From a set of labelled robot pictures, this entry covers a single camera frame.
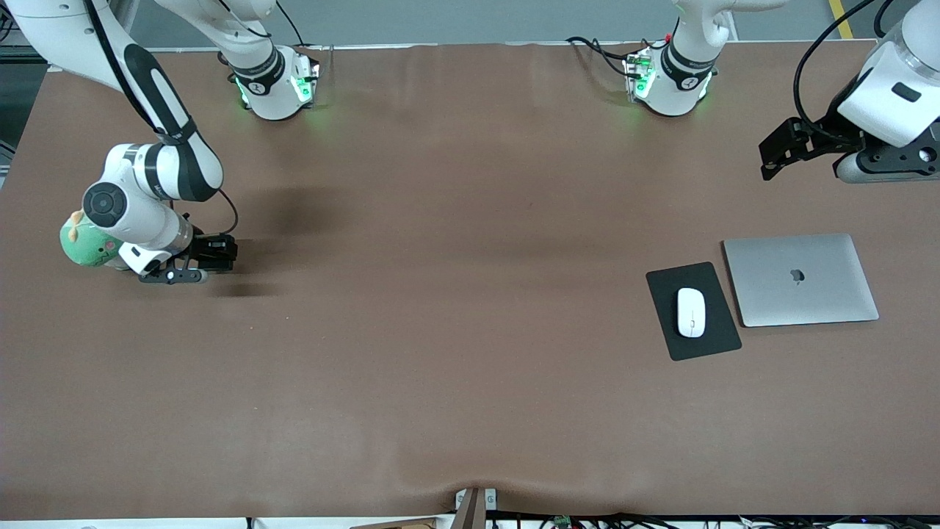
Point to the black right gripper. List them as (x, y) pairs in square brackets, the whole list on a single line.
[(200, 248)]

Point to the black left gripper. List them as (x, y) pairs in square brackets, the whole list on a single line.
[(821, 137)]

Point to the black phone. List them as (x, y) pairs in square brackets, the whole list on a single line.
[(224, 263)]

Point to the white computer mouse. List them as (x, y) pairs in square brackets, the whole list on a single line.
[(691, 312)]

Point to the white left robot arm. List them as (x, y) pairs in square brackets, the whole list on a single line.
[(896, 110)]

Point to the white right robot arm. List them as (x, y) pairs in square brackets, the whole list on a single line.
[(103, 204)]

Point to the black mouse pad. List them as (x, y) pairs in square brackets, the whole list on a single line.
[(716, 338)]

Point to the green dinosaur plush toy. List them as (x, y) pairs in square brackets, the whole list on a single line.
[(81, 250)]

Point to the silver closed laptop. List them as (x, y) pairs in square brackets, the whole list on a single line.
[(808, 294)]

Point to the brown table cover mat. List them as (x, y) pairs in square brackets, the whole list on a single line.
[(470, 367)]

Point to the brown wooden stand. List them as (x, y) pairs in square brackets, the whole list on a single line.
[(470, 514)]

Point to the silver metal bracket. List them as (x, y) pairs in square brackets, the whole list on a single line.
[(490, 499)]

